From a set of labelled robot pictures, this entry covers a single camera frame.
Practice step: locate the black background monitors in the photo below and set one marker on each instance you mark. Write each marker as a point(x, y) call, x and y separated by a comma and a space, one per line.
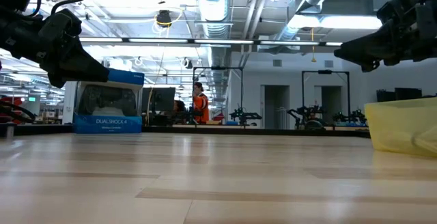
point(408, 94)

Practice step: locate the black background rig frame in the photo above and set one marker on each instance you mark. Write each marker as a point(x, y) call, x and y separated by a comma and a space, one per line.
point(218, 68)
point(324, 71)

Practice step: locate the black background robot arm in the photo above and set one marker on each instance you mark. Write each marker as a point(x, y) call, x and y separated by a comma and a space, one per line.
point(244, 115)
point(355, 116)
point(309, 113)

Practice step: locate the translucent yellow plastic bin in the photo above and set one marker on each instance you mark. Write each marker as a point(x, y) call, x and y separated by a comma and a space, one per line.
point(399, 128)

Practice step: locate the grey door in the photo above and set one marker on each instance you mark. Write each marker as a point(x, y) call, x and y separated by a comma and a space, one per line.
point(274, 108)
point(331, 101)

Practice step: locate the yellow hanging pendant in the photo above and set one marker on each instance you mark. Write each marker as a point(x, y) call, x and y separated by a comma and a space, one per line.
point(313, 59)

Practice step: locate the person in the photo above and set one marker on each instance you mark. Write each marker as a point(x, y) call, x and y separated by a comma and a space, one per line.
point(179, 107)
point(201, 106)

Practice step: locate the overhead light bar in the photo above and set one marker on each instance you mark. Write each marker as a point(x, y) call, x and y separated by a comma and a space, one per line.
point(222, 41)

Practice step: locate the black computer monitor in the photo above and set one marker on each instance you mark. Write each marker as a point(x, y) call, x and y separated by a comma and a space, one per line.
point(160, 99)

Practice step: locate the black table edge frame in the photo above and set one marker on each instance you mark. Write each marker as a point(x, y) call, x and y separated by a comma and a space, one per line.
point(239, 132)

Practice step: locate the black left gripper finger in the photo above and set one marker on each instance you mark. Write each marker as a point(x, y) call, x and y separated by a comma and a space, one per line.
point(75, 70)

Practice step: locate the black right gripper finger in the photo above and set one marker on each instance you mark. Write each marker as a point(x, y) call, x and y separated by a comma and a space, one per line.
point(368, 51)

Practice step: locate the blue DualShock controller box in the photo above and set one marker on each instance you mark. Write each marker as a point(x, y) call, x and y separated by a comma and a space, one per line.
point(107, 123)

